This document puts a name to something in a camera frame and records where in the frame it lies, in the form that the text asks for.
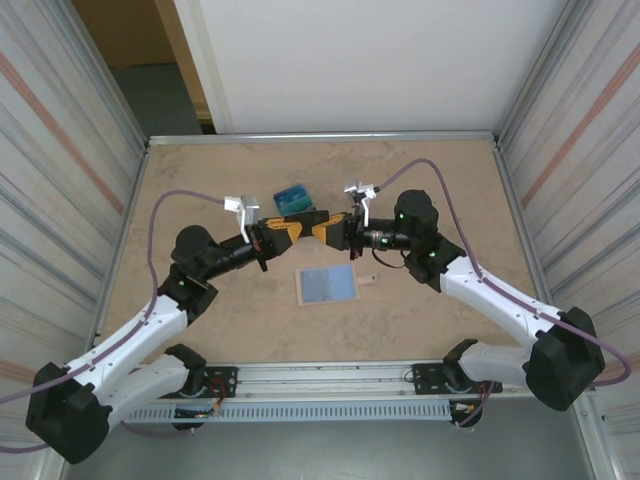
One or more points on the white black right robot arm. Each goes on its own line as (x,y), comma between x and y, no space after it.
(500,300)

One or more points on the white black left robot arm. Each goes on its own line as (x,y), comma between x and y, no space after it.
(125,340)

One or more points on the black VIP card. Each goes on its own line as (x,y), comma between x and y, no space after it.
(306,217)

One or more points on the teal blue small box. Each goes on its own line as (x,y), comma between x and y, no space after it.
(292,197)

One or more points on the grey metal shelf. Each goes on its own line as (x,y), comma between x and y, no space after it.
(320,455)

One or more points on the tan wooden door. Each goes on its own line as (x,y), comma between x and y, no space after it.
(130,30)

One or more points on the aluminium table edge rail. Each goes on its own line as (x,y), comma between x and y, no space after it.
(320,137)
(131,215)
(529,250)

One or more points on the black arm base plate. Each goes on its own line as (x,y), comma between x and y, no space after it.
(225,382)
(425,380)

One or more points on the aluminium mounting rail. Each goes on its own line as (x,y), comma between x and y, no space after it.
(320,382)

